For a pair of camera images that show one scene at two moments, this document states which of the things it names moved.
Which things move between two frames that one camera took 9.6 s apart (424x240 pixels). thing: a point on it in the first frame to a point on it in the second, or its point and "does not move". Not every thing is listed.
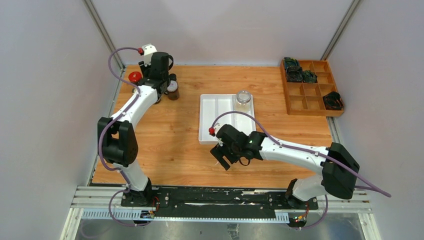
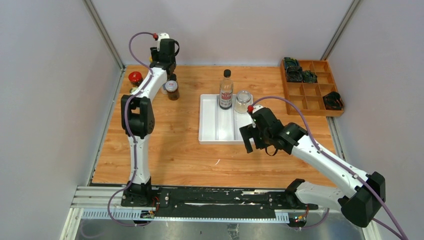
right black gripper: [218, 152] to [248, 132]
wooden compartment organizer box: [306, 99] does not move
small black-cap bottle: [172, 77] does not move
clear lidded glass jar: [243, 103] does not move
